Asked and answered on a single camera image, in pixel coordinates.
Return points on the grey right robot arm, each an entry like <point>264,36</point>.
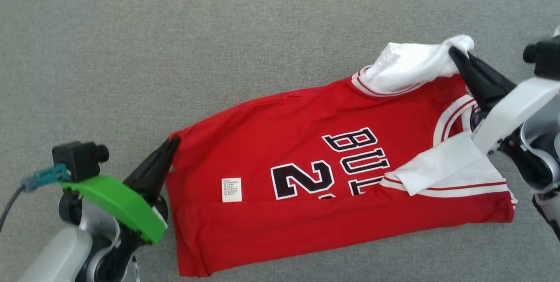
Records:
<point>540,159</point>

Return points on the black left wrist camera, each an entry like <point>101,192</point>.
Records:
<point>78,159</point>

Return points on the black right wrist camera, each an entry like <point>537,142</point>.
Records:
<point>544,58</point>

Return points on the red jersey with white sleeves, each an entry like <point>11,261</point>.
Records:
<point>271,142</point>

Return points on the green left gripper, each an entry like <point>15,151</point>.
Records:
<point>118,205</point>

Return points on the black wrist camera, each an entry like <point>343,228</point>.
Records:
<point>78,159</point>
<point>544,58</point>

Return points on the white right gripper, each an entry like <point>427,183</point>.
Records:
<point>516,107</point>

